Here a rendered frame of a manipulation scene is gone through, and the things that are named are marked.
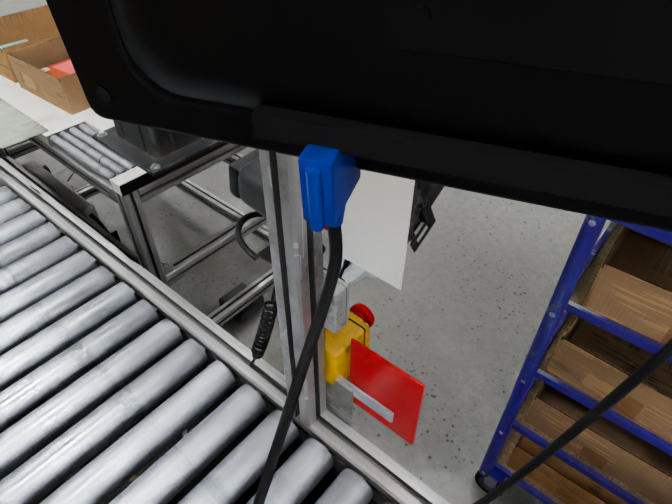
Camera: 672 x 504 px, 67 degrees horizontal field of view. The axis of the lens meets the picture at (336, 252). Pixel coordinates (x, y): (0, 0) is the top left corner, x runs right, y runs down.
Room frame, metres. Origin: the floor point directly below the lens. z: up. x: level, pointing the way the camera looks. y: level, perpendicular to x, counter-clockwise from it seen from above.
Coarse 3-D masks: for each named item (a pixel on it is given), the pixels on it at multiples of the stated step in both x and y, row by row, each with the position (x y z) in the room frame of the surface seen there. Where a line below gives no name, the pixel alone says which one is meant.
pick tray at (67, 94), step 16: (32, 48) 1.47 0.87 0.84; (48, 48) 1.51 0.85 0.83; (64, 48) 1.54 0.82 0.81; (16, 64) 1.39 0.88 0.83; (32, 64) 1.46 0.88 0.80; (48, 64) 1.49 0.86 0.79; (32, 80) 1.34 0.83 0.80; (48, 80) 1.28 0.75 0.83; (64, 80) 1.25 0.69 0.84; (48, 96) 1.31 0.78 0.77; (64, 96) 1.25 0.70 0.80; (80, 96) 1.27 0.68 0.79
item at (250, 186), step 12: (252, 156) 0.49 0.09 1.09; (228, 168) 0.47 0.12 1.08; (240, 168) 0.47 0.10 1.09; (252, 168) 0.46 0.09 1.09; (240, 180) 0.46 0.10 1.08; (252, 180) 0.45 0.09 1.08; (240, 192) 0.46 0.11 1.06; (252, 192) 0.44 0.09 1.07; (252, 204) 0.44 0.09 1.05; (264, 204) 0.43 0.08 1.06; (264, 216) 0.43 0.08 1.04
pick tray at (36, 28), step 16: (16, 16) 1.76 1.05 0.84; (32, 16) 1.79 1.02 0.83; (48, 16) 1.83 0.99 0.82; (0, 32) 1.70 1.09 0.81; (16, 32) 1.74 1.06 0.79; (32, 32) 1.78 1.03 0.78; (48, 32) 1.82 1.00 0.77; (0, 48) 1.45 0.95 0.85; (16, 48) 1.47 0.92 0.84; (0, 64) 1.48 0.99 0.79; (16, 80) 1.45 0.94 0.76
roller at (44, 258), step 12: (60, 240) 0.73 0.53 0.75; (36, 252) 0.70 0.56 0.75; (48, 252) 0.70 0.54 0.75; (60, 252) 0.71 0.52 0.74; (72, 252) 0.72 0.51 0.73; (12, 264) 0.67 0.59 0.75; (24, 264) 0.67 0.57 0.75; (36, 264) 0.68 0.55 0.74; (48, 264) 0.69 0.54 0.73; (0, 276) 0.64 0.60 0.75; (12, 276) 0.64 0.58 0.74; (24, 276) 0.65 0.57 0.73; (0, 288) 0.62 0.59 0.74
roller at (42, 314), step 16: (96, 272) 0.65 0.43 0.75; (64, 288) 0.61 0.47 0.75; (80, 288) 0.61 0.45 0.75; (96, 288) 0.62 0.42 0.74; (48, 304) 0.57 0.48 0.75; (64, 304) 0.58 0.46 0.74; (80, 304) 0.59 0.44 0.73; (16, 320) 0.54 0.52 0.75; (32, 320) 0.54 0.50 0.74; (48, 320) 0.55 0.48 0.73; (0, 336) 0.51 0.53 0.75; (16, 336) 0.51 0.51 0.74; (0, 352) 0.49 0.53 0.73
